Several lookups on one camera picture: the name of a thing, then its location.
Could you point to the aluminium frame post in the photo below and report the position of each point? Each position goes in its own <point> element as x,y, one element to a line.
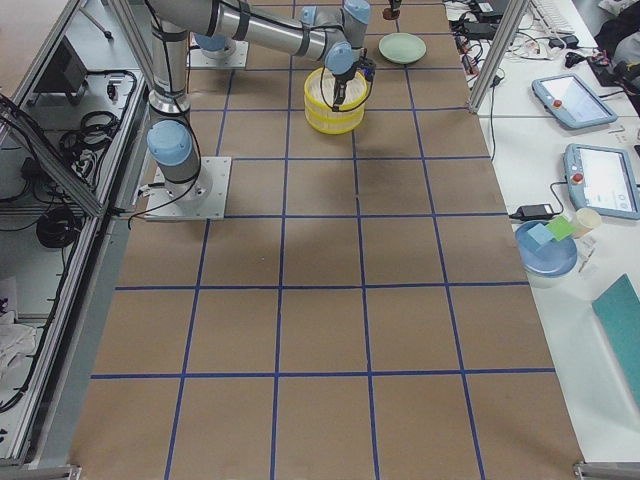
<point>502,39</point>

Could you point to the blue bowl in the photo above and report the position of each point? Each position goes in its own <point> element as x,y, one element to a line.
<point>553,260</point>

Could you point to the blue foam block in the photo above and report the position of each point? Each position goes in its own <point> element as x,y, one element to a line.
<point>537,236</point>

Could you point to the pale green plate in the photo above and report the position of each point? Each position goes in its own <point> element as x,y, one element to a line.
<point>402,48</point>

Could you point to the lower blue teach pendant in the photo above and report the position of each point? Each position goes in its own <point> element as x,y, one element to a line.
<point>601,178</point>

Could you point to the green foam block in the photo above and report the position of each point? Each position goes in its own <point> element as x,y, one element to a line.
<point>560,228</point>

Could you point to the upper blue teach pendant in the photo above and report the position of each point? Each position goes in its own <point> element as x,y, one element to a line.
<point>572,102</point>

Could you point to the white crumpled cloth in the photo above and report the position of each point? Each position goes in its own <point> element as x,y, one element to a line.
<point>17,341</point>

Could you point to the yellow steamer layer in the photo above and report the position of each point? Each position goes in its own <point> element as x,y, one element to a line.
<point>333,123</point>
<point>323,97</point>

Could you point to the blue teach pendant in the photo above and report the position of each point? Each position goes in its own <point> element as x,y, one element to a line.
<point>601,178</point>
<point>572,102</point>

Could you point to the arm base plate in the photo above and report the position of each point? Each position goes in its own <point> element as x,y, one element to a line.
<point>233,56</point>
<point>205,200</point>

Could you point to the small black power brick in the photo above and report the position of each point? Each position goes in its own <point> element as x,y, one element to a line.
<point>532,212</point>

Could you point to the brown steamed bun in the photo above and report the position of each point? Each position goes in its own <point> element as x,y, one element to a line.
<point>389,14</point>

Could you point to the teal book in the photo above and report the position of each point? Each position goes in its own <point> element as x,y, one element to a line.
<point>616,310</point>

